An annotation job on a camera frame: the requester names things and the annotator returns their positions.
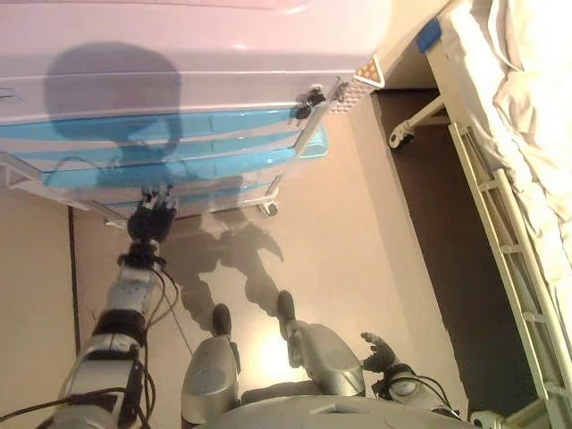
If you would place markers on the white bedsheet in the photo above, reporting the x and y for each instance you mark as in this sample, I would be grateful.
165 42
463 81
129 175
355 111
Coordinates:
536 111

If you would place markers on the white medical cart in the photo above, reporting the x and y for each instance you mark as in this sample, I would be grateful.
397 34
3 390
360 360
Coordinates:
201 53

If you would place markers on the silver cart latch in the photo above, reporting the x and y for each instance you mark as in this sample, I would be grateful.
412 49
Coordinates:
339 89

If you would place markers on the black keys in lock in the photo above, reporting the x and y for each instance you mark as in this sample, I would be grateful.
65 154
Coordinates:
308 103

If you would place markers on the blue bed corner bumper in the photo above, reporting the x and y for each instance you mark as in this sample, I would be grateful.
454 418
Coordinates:
429 33

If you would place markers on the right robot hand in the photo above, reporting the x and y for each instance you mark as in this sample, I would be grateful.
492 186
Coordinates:
384 359

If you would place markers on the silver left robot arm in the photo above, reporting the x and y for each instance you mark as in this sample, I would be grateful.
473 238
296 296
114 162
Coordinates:
129 290

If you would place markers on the grey robot torso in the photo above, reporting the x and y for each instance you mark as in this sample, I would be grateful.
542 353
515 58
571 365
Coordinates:
313 415

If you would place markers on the white bed side rail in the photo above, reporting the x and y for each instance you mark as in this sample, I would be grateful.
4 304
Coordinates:
499 268

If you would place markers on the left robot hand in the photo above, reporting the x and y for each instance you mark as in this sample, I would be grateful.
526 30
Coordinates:
149 221

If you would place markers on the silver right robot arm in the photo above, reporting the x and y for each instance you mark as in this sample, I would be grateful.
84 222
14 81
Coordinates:
402 389

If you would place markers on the white hospital bed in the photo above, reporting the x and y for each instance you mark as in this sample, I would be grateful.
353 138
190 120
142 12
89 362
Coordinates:
465 89

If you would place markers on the bed caster wheel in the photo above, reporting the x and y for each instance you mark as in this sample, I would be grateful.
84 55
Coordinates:
400 139

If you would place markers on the white mesh basket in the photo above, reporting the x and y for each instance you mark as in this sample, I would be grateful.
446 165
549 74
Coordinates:
353 96

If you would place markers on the silver left robot leg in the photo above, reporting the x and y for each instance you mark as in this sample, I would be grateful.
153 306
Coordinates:
210 371

